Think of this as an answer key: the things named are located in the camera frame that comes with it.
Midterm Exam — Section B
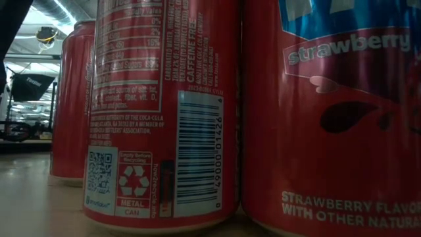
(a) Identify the black ceiling cable reel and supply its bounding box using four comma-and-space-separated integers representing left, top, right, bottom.
35, 26, 59, 45

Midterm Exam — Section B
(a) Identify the red Fanta strawberry can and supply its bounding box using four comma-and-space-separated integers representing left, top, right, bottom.
241, 0, 421, 237
49, 18, 97, 188
82, 0, 243, 235

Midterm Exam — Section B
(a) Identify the black softbox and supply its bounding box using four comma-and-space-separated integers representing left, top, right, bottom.
11, 72, 57, 103

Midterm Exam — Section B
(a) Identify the silver ceiling duct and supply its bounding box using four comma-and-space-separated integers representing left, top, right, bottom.
31, 0, 82, 34

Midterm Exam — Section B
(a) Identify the background work table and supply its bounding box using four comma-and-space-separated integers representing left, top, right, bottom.
0, 138, 53, 154

